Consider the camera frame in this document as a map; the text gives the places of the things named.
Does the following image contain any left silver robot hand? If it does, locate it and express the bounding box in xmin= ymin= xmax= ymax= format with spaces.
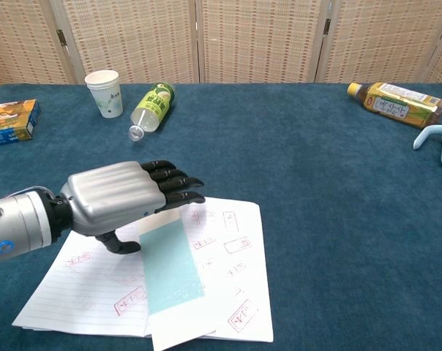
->
xmin=59 ymin=159 xmax=206 ymax=255

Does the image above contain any blue bookmark with tassel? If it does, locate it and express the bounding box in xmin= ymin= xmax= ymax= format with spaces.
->
xmin=136 ymin=210 xmax=217 ymax=351

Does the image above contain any white notebook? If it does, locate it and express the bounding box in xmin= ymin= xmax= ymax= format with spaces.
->
xmin=11 ymin=197 xmax=274 ymax=343

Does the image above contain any white paper cup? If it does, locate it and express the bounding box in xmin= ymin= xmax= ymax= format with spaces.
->
xmin=84 ymin=69 xmax=124 ymax=119

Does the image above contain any green label plastic bottle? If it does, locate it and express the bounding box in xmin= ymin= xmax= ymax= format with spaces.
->
xmin=128 ymin=82 xmax=176 ymax=143

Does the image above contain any orange and blue carton box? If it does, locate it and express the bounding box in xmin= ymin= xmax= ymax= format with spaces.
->
xmin=0 ymin=99 xmax=42 ymax=147

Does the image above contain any dark blue table cloth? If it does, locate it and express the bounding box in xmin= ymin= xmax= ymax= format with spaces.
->
xmin=0 ymin=83 xmax=442 ymax=351

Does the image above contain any yellow cap tea bottle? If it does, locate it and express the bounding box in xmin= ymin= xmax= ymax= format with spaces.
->
xmin=347 ymin=81 xmax=442 ymax=129

